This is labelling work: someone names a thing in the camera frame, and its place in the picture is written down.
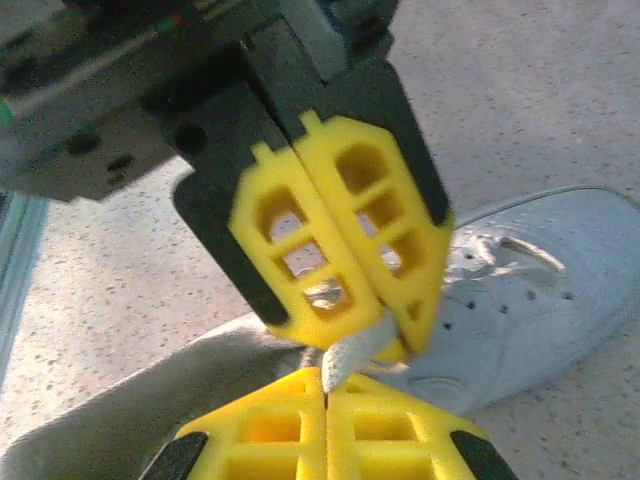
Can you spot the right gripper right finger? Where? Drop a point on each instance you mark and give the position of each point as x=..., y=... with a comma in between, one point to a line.
x=380, y=450

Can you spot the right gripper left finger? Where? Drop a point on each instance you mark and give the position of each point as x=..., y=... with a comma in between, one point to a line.
x=280, y=450

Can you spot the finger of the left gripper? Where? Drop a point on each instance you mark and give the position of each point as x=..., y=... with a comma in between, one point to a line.
x=400, y=280
x=250, y=240

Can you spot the white shoelace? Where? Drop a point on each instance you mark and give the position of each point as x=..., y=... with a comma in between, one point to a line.
x=350, y=355

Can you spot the white sneaker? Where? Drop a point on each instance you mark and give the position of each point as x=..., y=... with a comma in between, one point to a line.
x=525, y=310

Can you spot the aluminium front frame rail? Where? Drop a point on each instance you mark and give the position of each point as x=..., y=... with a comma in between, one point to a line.
x=15, y=260

